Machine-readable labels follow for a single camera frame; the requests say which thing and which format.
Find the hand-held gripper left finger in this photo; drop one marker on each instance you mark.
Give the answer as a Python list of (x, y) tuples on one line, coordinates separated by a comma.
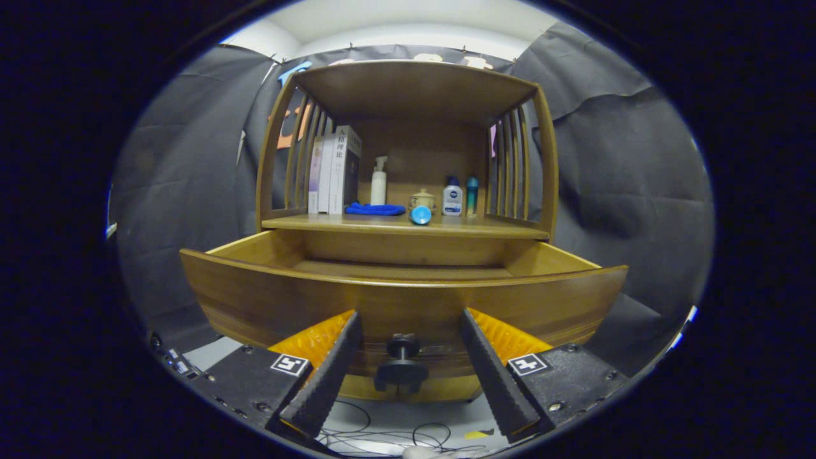
[(325, 382)]

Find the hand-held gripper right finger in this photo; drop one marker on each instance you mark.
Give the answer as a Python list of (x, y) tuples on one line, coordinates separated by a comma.
[(497, 382)]

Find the black drawer knob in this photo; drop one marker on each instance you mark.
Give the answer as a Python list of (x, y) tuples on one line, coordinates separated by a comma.
[(401, 373)]

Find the wooden drawer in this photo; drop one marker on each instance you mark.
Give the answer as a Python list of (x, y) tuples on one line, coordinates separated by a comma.
[(287, 299)]

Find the white and blue tube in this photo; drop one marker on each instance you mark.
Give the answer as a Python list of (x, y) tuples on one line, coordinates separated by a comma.
[(421, 215)]

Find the wooden countertop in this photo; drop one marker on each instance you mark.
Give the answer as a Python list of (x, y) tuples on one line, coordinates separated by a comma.
[(484, 223)]

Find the wooden cabinet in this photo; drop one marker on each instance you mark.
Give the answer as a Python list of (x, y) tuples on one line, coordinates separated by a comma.
[(414, 89)]

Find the yellow floor tape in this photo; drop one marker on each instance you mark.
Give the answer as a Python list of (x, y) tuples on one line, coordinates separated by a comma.
[(478, 434)]

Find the white rounded object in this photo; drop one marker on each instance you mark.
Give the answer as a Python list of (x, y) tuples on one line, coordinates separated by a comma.
[(421, 452)]

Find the blue folded cloth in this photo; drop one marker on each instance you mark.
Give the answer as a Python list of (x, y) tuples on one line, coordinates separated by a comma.
[(375, 209)]

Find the teal slim bottle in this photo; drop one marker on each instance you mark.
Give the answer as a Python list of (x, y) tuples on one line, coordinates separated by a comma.
[(472, 197)]

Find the white lotion bottle blue cap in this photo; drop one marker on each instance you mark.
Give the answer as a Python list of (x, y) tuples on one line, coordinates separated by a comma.
[(452, 199)]

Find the beige lidded teacup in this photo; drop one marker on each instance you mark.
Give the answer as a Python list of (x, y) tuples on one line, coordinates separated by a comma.
[(422, 197)]

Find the white pump bottle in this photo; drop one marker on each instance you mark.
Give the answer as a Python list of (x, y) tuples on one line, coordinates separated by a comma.
[(378, 188)]

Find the purple spine book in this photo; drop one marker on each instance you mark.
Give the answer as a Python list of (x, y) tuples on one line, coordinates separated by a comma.
[(313, 175)]

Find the thin white book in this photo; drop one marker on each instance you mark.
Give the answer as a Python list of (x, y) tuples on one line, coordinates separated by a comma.
[(326, 172)]

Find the thick white and black book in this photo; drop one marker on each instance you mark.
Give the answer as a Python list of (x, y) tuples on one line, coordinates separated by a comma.
[(344, 169)]

